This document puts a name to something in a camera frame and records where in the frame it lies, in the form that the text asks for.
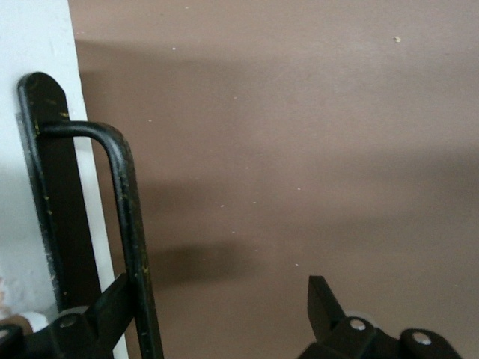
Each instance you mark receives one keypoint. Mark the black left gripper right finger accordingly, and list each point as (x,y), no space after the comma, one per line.
(337,329)

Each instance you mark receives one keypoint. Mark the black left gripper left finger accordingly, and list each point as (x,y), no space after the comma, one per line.
(93,318)

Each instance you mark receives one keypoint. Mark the wooden drawer with white front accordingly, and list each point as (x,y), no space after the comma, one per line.
(26,45)

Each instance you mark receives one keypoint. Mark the brown table cover sheet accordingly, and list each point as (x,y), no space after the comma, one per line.
(299,149)

